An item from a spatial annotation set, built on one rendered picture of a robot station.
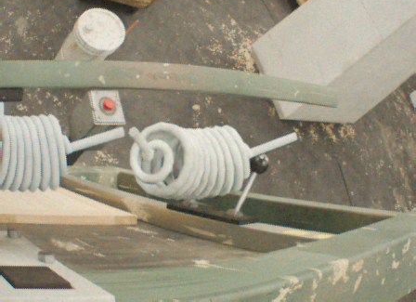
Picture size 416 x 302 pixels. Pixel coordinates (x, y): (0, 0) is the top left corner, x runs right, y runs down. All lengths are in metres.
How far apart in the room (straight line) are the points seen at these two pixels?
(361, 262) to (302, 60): 3.27
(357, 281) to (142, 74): 0.29
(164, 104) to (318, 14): 1.13
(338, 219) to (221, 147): 0.69
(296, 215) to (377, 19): 2.28
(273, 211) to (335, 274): 0.84
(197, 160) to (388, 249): 0.23
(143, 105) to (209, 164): 2.74
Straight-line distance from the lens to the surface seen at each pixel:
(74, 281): 0.40
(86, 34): 2.85
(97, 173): 1.76
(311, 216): 1.28
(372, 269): 0.60
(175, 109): 3.42
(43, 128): 0.46
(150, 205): 1.27
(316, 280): 0.50
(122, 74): 0.44
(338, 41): 3.61
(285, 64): 3.89
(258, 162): 1.14
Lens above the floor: 2.26
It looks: 41 degrees down
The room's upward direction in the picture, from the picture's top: 52 degrees clockwise
